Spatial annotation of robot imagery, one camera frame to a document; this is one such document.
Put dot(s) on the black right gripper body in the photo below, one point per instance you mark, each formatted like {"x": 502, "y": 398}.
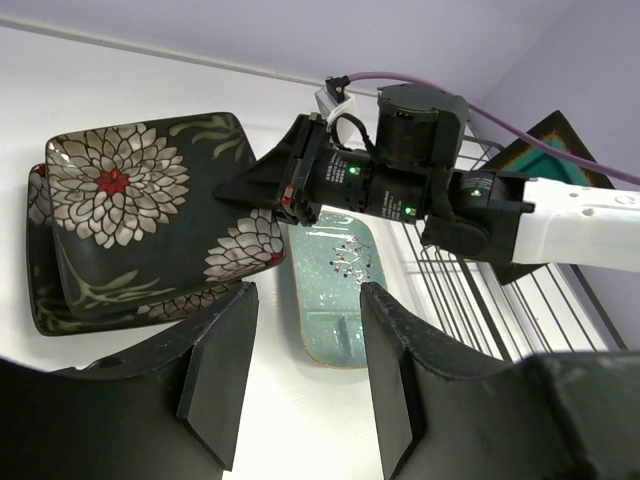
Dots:
{"x": 327, "y": 173}

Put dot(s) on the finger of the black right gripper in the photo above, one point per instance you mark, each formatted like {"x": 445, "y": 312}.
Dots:
{"x": 261, "y": 184}

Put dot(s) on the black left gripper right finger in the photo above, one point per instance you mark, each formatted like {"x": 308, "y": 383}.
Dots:
{"x": 446, "y": 411}

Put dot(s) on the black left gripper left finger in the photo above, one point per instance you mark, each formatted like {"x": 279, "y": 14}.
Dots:
{"x": 168, "y": 407}

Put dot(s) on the light green rectangular plate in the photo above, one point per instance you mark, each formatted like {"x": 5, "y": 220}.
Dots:
{"x": 330, "y": 261}

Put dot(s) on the small black floral square plate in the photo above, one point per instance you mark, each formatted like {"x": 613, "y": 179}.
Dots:
{"x": 135, "y": 219}

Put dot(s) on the black plate with teal centre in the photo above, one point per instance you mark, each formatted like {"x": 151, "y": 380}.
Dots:
{"x": 559, "y": 190}

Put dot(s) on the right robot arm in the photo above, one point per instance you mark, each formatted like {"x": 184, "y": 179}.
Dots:
{"x": 406, "y": 173}

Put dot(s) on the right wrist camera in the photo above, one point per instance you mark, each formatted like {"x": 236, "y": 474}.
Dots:
{"x": 333, "y": 101}

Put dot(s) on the grey wire dish rack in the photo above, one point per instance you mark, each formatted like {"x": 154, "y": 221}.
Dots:
{"x": 552, "y": 309}

